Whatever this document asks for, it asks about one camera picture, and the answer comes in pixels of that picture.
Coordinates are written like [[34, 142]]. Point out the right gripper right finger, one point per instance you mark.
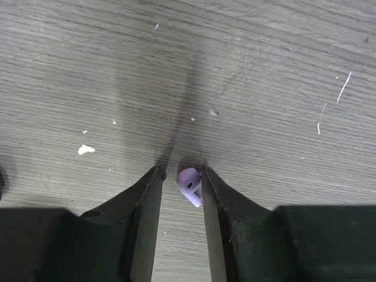
[[248, 242]]

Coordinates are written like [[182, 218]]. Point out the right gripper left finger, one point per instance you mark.
[[114, 241]]

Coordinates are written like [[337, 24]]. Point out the lilac earbud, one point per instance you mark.
[[188, 181]]

